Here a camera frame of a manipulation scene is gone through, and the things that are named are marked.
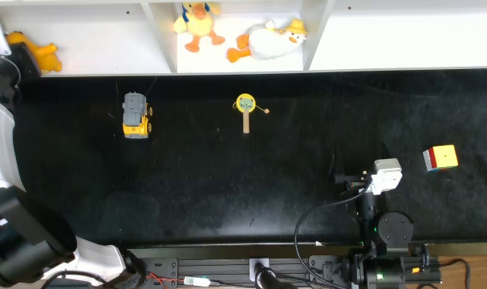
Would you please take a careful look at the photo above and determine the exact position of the white plush duck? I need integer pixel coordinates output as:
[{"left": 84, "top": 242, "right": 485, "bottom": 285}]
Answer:
[{"left": 226, "top": 18, "right": 308, "bottom": 64}]

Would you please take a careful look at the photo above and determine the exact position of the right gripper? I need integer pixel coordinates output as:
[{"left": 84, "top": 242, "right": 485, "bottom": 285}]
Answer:
[{"left": 329, "top": 140, "right": 392, "bottom": 194}]

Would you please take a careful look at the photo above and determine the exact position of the yellow rubber duck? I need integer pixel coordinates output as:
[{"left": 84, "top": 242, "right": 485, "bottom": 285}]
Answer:
[{"left": 5, "top": 31, "right": 63, "bottom": 75}]

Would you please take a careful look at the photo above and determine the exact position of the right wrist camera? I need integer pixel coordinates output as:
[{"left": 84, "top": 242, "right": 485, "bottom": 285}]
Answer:
[{"left": 364, "top": 157, "right": 404, "bottom": 196}]

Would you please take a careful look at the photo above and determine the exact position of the mounting rail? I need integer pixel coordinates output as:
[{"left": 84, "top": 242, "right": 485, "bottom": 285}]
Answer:
[{"left": 126, "top": 255, "right": 444, "bottom": 289}]

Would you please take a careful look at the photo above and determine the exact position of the yellow rattle drum toy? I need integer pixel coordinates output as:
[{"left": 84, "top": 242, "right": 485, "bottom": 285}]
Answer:
[{"left": 232, "top": 92, "right": 270, "bottom": 135}]

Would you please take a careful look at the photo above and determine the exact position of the white shelf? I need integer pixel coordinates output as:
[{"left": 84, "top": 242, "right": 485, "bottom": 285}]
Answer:
[{"left": 0, "top": 0, "right": 487, "bottom": 79}]

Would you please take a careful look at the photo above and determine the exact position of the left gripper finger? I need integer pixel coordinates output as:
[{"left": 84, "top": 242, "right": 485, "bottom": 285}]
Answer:
[{"left": 9, "top": 42, "right": 43, "bottom": 81}]

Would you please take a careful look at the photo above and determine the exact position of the black cable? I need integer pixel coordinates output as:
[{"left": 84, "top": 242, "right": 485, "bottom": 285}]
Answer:
[
  {"left": 294, "top": 182, "right": 372, "bottom": 289},
  {"left": 40, "top": 270, "right": 122, "bottom": 289}
]

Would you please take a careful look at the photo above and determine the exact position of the grey and yellow toy truck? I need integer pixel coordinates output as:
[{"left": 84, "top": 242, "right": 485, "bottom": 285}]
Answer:
[{"left": 121, "top": 92, "right": 154, "bottom": 140}]

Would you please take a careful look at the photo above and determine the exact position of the many-coloured puzzle cube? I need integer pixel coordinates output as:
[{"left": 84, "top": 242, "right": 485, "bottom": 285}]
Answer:
[{"left": 422, "top": 144, "right": 460, "bottom": 173}]

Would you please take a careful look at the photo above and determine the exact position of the yellow plush duck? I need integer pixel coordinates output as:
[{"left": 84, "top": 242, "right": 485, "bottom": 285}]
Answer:
[{"left": 173, "top": 2, "right": 226, "bottom": 54}]

